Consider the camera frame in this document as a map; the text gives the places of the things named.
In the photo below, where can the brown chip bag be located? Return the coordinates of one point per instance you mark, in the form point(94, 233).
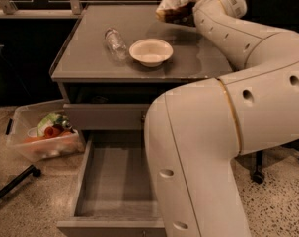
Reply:
point(179, 12)

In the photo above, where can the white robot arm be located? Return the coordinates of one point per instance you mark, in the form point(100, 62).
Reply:
point(193, 132)

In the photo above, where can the closed grey top drawer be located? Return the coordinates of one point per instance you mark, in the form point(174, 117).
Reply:
point(106, 116)

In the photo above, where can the grey drawer cabinet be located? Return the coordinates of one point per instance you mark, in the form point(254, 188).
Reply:
point(104, 88)

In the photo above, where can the open grey middle drawer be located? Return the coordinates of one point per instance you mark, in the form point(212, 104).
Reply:
point(113, 197)

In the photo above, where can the green and white bag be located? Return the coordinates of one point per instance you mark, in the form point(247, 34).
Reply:
point(52, 119)

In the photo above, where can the white bowl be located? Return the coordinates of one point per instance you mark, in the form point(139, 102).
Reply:
point(151, 52)

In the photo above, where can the clear plastic bottle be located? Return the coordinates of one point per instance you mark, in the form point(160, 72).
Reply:
point(116, 44)

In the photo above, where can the orange snack item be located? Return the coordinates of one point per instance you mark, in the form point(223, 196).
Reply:
point(49, 133)

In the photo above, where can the clear plastic storage bin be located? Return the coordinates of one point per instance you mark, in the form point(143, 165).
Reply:
point(24, 124)

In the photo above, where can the black office chair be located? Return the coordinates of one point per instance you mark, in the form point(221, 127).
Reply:
point(277, 13)

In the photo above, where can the black chair leg with caster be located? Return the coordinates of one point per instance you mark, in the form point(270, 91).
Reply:
point(31, 170)

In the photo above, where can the metal railing frame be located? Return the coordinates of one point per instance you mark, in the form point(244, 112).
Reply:
point(73, 0)

